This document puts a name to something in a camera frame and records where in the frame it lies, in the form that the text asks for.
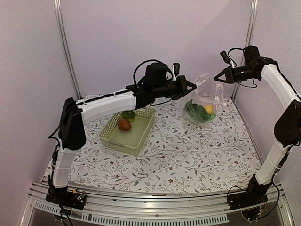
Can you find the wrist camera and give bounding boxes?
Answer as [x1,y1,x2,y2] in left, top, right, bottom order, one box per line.
[220,51,237,68]
[172,62,180,81]

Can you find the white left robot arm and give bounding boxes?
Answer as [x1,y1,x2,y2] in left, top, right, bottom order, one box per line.
[48,59,197,204]

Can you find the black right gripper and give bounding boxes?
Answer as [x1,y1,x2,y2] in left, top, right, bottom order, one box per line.
[215,65,260,83]

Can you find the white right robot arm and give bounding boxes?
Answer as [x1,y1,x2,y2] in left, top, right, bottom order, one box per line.
[167,64,297,193]

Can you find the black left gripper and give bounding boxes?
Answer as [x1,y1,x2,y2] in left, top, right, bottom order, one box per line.
[154,75,197,100]

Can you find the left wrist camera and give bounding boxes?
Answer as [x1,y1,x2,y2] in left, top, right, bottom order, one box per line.
[172,62,180,81]

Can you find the brown potato toy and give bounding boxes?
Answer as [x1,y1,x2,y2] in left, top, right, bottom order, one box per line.
[118,118,132,132]

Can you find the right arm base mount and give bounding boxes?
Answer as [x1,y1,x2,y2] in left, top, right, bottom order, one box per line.
[226,186,268,210]

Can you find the yellow-green fruit toy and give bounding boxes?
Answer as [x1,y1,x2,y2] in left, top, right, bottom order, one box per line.
[121,110,135,122]

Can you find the yellow lemon toy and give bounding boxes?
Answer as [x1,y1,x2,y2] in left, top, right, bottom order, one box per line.
[205,105,214,114]

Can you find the clear zip top bag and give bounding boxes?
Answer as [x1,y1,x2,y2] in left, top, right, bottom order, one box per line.
[182,73,226,125]

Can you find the floral patterned tablecloth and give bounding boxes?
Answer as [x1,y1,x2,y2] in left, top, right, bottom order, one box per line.
[54,98,261,194]

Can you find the left aluminium frame post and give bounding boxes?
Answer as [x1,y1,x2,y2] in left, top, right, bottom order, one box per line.
[53,0,82,99]

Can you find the aluminium front rail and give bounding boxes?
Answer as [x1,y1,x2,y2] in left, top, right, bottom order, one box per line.
[19,181,297,226]

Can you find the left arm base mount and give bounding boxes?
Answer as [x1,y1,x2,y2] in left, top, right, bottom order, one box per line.
[46,187,87,210]

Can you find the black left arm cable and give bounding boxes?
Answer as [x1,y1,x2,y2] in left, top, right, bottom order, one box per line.
[133,59,165,85]

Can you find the green bok choy toy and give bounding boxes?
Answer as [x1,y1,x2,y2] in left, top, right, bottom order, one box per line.
[183,99,216,124]

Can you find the beige perforated plastic basket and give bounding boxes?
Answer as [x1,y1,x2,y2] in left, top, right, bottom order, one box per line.
[99,107,156,156]

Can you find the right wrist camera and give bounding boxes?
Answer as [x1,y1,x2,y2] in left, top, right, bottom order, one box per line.
[220,51,237,68]

